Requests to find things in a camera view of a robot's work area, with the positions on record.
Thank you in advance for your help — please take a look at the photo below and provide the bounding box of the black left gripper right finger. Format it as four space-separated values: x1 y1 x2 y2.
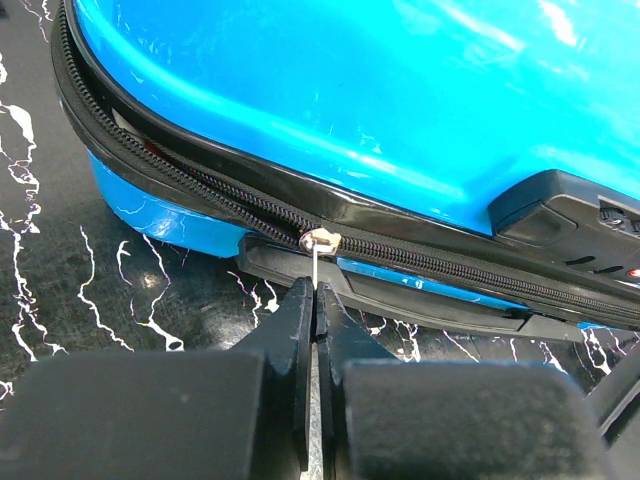
315 283 615 479

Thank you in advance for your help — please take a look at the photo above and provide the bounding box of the silver zipper pull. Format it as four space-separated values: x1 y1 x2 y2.
299 228 338 479

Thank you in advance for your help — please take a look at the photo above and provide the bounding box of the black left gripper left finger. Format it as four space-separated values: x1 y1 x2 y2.
1 278 314 479

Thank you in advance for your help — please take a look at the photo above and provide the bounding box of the blue suitcase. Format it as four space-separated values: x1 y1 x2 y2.
51 1 639 338

